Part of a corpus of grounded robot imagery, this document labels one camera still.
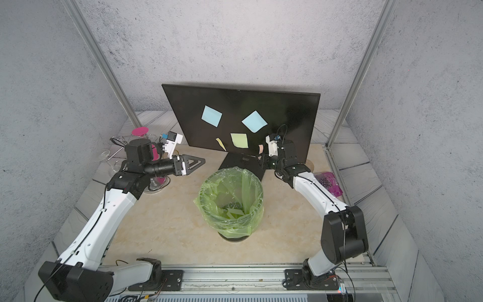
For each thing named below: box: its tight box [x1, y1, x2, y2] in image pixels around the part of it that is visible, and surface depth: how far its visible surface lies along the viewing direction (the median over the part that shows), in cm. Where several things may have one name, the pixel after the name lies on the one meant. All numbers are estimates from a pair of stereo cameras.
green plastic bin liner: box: [193, 166, 265, 239], surface depth 76 cm
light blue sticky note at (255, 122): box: [241, 110, 268, 134], surface depth 77 cm
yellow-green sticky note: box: [230, 132, 249, 149], surface depth 87 cm
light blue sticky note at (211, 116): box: [201, 105, 223, 128], surface depth 81 cm
